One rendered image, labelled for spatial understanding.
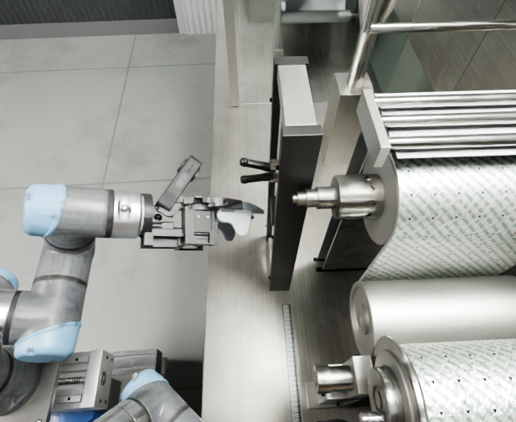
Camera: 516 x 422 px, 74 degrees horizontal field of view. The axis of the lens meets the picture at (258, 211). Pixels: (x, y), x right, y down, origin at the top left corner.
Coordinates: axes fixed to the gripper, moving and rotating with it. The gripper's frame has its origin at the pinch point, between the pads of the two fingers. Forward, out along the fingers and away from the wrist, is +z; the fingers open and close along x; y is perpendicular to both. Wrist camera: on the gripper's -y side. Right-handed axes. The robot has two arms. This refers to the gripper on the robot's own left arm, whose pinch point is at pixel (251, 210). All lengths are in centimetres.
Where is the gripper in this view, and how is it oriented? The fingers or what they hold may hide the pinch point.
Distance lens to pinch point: 64.7
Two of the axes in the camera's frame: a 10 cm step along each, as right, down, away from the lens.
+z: 8.8, 0.6, 4.6
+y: 0.6, 9.7, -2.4
